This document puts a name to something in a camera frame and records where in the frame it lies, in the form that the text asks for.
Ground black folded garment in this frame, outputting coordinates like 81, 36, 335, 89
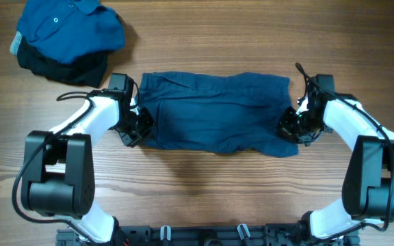
16, 38, 108, 88

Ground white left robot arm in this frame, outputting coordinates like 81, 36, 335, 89
12, 89, 153, 245

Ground grey folded garment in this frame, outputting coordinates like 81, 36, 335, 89
10, 31, 23, 56

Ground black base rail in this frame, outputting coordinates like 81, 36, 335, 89
55, 223, 362, 246

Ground dark blue denim shorts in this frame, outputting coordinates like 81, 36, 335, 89
138, 72, 299, 158

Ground blue polo shirt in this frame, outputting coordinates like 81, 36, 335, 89
16, 0, 125, 64

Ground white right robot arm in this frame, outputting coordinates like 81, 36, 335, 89
279, 92, 394, 245

